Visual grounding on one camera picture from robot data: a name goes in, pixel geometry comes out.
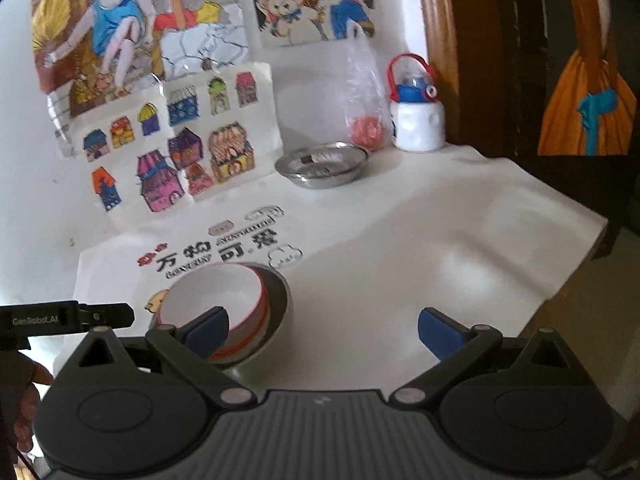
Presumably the brown wooden door frame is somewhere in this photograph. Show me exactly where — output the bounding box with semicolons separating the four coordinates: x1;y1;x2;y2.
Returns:
414;0;507;157

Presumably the white printed table cover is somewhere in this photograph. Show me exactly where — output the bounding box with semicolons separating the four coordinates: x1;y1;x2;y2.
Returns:
61;141;610;413

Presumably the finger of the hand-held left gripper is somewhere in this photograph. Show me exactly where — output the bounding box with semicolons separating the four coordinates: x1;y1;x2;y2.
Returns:
77;302;135;332

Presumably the white bowl with orange stripe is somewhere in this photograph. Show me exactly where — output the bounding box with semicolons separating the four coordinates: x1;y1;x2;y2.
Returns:
152;262;272;367

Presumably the laughing child drawing poster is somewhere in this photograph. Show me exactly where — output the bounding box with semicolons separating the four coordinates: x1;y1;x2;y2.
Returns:
30;0;252;112

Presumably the girl with dogs poster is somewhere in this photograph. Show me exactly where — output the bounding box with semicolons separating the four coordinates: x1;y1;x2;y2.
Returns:
247;0;377;49

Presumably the person's left hand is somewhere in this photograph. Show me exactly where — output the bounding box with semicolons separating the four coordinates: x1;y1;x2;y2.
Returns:
10;361;55;455

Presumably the orange dress figure poster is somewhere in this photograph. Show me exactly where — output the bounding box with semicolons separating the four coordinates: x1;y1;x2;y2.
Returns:
537;0;637;157

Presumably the white bottle red handle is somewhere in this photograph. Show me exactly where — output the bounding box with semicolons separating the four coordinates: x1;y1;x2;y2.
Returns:
387;52;447;153

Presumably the clear plastic bag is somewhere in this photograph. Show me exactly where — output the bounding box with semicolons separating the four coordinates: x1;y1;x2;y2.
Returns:
342;22;394;151

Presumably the coloured houses drawing sheet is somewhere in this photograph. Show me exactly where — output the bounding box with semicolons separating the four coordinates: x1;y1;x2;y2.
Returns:
54;60;284;217

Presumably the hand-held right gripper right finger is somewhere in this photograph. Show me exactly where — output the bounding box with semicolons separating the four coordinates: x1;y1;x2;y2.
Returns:
392;307;582;408

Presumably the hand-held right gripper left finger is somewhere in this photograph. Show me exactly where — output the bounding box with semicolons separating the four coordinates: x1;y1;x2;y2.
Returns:
66;306;255;409

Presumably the red ball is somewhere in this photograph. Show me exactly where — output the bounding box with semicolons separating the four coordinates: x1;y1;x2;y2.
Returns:
350;115;386;147

